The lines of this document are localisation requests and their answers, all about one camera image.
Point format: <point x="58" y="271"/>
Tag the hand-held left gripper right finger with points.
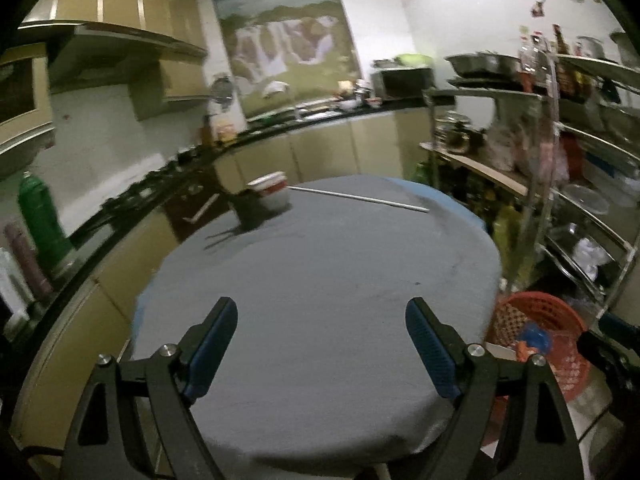
<point x="430" y="352"/>

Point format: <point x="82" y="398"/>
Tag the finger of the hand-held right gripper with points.
<point x="620" y="330"/>
<point x="602" y="352"/>

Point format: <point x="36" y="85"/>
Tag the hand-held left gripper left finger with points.
<point x="215" y="347"/>

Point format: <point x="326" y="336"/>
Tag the red plastic mesh basket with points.
<point x="555" y="320"/>

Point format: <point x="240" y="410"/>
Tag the blue plastic bag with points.
<point x="536" y="337"/>

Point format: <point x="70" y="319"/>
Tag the orange food scraps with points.
<point x="526" y="351"/>

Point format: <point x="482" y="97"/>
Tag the white plastic bag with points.
<point x="590" y="257"/>

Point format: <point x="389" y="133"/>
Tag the clear glass bowl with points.
<point x="585" y="200"/>

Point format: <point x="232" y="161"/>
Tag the yellow plastic bag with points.
<point x="507" y="240"/>

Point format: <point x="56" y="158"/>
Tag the dark utensil holder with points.
<point x="250" y="210"/>

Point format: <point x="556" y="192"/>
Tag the dark brown drawer cabinet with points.
<point x="195" y="200"/>

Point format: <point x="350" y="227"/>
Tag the stack of red-rimmed bowls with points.
<point x="272" y="190"/>

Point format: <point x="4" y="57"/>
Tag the long metal rod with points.
<point x="360" y="199"/>

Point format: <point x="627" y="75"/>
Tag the green plastic bottle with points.
<point x="422" y="175"/>

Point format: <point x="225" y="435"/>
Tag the black gas stove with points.
<point x="150" y="180"/>

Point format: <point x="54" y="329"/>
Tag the purple thermos flask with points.
<point x="27" y="260"/>

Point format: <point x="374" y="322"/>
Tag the white electric kettle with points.
<point x="12" y="290"/>

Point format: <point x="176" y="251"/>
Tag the green thermos flask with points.
<point x="42" y="220"/>

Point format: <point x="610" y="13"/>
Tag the brown knife block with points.
<point x="207" y="132"/>

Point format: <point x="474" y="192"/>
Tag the metal storage rack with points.
<point x="550" y="125"/>

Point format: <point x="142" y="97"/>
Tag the yellow container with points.
<point x="226" y="131"/>

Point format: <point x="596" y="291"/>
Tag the metal cooking pot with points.
<point x="457" y="135"/>

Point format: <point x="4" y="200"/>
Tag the beige base cabinets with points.
<point x="330" y="145"/>

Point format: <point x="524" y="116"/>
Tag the hanging metal strainer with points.
<point x="222" y="92"/>

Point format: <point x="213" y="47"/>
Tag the pile of dishes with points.
<point x="357" y="97"/>

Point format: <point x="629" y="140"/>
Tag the white rag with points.
<point x="275" y="88"/>

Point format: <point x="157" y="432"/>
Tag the dark countertop oven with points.
<point x="402" y="84"/>

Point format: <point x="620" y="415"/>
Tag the dark glass bottle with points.
<point x="560" y="60"/>

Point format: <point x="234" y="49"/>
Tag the green plastic lid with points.
<point x="412" y="60"/>

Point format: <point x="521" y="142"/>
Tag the large metal basin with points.
<point x="482" y="64"/>

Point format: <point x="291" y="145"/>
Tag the metal range hood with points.
<point x="115" y="50"/>

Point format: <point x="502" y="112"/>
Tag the small beige wall cabinet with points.
<point x="175" y="87"/>

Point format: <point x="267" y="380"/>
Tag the glass door wall cabinet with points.
<point x="22" y="105"/>

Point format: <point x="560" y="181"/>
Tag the waterfall wall poster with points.
<point x="285" y="40"/>

